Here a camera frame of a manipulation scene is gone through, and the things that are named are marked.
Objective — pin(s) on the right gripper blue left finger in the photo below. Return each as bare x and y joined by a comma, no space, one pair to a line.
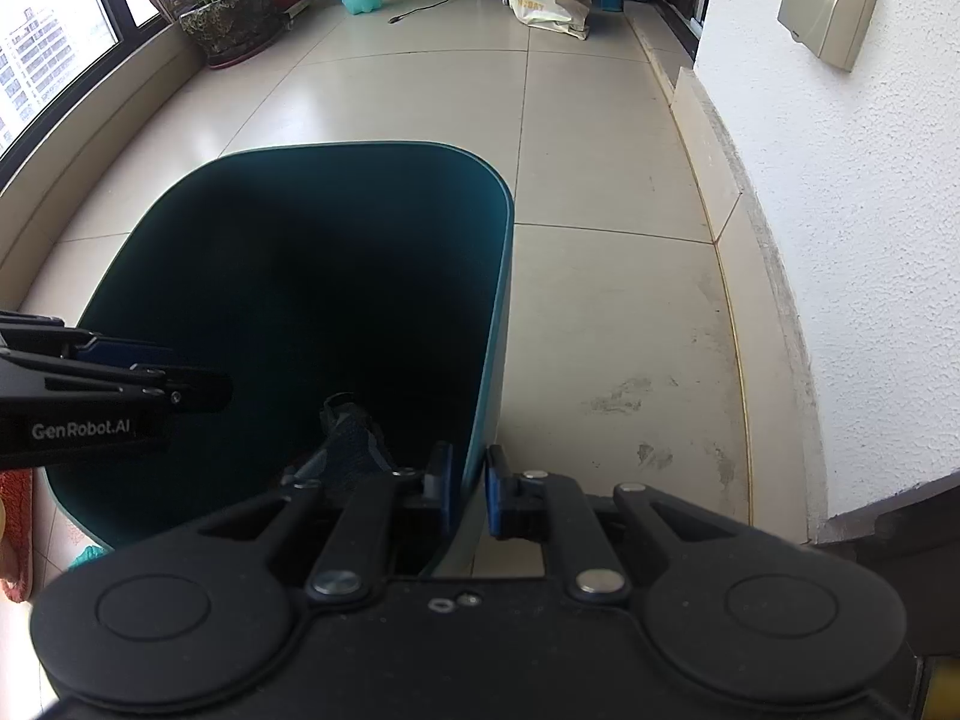
382,522

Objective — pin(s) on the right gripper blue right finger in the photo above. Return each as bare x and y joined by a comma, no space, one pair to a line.
553,512

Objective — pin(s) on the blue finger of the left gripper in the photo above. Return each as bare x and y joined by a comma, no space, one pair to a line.
27,332
127,356

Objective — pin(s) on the dark teal trash bin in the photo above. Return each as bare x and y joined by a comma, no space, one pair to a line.
302,278

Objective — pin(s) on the red fuzzy slipper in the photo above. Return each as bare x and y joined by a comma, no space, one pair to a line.
17,491

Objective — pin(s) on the dark ceramic plant pot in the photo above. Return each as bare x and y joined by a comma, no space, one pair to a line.
231,31

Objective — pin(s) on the grey wall outlet cover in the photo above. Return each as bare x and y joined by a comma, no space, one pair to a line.
833,30

